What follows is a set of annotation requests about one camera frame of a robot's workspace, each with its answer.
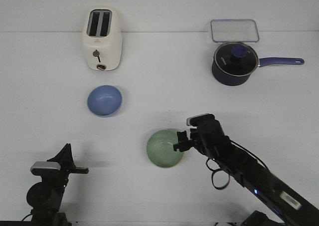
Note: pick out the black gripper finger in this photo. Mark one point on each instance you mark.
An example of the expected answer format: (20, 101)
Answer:
(182, 137)
(64, 157)
(80, 171)
(182, 146)

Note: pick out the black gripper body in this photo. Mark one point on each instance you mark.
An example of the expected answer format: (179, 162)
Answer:
(209, 139)
(66, 166)

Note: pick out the green plastic bowl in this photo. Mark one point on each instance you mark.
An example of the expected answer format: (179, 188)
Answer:
(160, 148)

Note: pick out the blue plastic bowl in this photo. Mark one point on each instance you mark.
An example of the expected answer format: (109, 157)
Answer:
(104, 101)

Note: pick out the dark blue saucepan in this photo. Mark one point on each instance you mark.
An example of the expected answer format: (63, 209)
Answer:
(229, 80)

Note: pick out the glass pot lid blue knob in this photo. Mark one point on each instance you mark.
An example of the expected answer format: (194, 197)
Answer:
(236, 59)

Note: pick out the clear rectangular container lid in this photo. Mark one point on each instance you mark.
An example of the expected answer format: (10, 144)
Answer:
(225, 30)

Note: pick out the white two-slot toaster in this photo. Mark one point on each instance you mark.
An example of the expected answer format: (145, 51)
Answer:
(102, 39)

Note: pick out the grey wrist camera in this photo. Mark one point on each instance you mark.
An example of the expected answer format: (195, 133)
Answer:
(198, 119)
(40, 168)

